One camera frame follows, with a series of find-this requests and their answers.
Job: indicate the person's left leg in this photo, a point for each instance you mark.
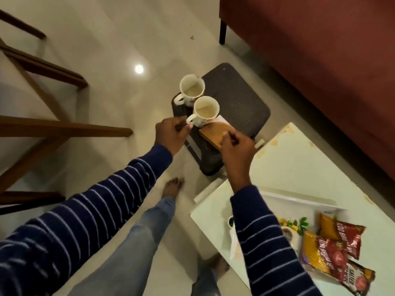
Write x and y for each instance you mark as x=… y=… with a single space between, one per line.
x=132 y=243

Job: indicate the person's right forearm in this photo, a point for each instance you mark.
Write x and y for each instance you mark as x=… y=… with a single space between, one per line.
x=265 y=243

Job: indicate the red sofa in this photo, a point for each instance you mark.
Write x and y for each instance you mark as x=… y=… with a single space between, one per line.
x=324 y=58

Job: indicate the person's foot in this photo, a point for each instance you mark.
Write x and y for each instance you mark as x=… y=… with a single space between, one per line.
x=217 y=265
x=173 y=188

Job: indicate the dark grey cushioned stool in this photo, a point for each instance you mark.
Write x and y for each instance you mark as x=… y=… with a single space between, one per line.
x=240 y=101

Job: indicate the person's right fingers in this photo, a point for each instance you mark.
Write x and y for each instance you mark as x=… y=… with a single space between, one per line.
x=232 y=139

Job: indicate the white cup with tea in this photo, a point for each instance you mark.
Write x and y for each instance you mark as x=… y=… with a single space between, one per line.
x=205 y=109
x=193 y=89

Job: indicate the wooden board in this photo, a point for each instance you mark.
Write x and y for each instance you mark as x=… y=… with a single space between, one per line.
x=214 y=134

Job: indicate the white paper sheet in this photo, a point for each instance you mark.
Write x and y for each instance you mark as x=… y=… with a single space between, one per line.
x=222 y=119

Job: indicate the brown wooden chair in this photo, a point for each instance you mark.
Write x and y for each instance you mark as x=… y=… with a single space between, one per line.
x=61 y=127

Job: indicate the person's leg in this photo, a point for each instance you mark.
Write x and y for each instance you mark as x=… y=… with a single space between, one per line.
x=205 y=282
x=132 y=243

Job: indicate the person's left foot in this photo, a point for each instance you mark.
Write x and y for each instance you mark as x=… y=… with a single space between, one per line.
x=173 y=188

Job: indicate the person's right leg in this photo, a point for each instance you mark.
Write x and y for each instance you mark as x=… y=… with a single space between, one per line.
x=205 y=282

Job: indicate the yellow and red snack packet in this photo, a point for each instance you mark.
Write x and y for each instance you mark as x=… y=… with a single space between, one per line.
x=339 y=235
x=324 y=255

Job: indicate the small dark cup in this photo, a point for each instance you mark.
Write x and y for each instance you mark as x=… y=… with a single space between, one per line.
x=230 y=221

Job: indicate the white serving tray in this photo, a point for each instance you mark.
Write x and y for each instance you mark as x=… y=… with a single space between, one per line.
x=296 y=197

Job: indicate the person's right hand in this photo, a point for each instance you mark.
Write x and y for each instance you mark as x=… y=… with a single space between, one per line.
x=239 y=160

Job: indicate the person's left hand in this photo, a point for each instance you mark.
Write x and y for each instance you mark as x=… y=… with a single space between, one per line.
x=168 y=135

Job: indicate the person's left fingers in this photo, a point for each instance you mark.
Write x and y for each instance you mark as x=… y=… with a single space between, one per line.
x=182 y=125

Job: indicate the person's right foot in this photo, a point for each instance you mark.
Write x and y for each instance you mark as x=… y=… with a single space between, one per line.
x=217 y=265

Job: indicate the dark brown snack packet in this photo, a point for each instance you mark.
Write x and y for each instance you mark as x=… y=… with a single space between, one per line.
x=358 y=279

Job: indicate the person's left forearm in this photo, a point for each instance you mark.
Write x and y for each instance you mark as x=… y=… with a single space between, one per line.
x=92 y=206

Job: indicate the white paper napkin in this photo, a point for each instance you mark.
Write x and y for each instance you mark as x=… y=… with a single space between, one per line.
x=236 y=249

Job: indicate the white floral print cup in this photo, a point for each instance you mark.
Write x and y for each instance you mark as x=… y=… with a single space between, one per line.
x=288 y=234

